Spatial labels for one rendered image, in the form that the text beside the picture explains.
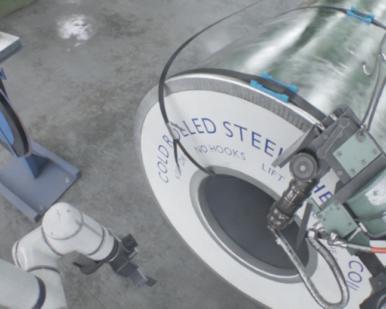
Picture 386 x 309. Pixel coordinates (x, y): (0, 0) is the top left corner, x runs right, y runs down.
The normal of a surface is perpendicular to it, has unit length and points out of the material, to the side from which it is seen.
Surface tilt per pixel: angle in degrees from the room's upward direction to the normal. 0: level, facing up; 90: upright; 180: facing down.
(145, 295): 0
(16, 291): 75
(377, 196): 55
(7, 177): 0
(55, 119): 0
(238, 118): 90
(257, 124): 90
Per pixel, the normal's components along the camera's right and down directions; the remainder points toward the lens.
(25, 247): -0.40, -0.51
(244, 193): 0.54, -0.12
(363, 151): -0.42, 0.18
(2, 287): 0.86, 0.13
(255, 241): 0.03, -0.66
